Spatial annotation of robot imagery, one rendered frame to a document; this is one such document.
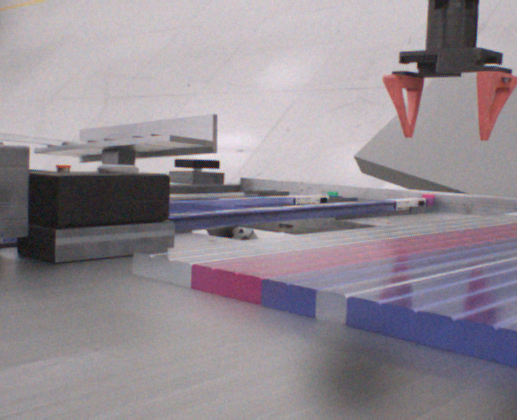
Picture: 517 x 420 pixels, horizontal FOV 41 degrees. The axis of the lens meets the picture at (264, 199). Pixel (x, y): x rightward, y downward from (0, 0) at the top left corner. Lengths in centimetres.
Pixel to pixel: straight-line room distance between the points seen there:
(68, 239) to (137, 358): 17
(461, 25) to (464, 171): 28
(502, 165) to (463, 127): 12
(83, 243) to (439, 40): 55
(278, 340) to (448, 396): 6
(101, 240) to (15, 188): 5
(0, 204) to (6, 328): 13
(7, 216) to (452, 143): 82
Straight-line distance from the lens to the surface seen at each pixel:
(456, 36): 83
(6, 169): 37
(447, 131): 113
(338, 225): 65
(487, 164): 104
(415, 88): 88
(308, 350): 23
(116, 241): 39
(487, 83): 79
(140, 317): 26
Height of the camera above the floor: 125
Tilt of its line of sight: 34 degrees down
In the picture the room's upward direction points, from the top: 31 degrees counter-clockwise
